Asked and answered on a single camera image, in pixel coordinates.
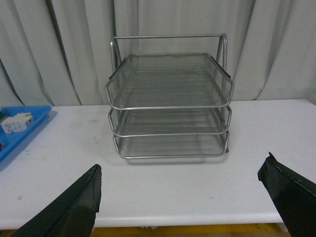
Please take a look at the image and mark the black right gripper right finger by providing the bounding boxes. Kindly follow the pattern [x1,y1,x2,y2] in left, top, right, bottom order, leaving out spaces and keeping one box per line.
[257,153,316,237]

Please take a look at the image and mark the silver mesh tray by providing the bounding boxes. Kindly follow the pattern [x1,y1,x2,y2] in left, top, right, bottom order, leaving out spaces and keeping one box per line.
[113,131,230,159]
[105,53,234,110]
[108,106,232,138]

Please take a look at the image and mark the silver metal rack frame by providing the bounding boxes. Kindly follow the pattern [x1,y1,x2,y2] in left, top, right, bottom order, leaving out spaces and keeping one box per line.
[109,33,232,155]

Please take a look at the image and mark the silver mesh top tray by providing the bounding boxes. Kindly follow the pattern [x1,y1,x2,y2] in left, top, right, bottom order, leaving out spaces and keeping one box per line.
[105,53,234,110]

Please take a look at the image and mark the white curtain backdrop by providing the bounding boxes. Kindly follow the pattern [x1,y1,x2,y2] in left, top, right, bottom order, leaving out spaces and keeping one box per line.
[0,0,316,106]

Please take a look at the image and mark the white circuit breaker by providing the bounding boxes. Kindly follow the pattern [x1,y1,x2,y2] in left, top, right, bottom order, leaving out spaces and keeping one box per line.
[0,113,34,134]

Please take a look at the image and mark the green knife switch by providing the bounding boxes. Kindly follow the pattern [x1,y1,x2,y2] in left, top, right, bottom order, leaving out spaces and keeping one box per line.
[0,106,7,123]

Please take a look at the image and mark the blue plastic tray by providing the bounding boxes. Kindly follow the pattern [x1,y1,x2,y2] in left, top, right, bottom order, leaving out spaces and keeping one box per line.
[0,105,53,164]

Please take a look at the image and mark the silver mesh bottom tray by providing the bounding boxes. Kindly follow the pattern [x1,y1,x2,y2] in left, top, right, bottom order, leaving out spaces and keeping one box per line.
[113,131,230,159]

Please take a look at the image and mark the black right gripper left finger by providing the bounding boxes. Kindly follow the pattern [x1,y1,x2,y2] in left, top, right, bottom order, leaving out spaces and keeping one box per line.
[12,164,102,237]

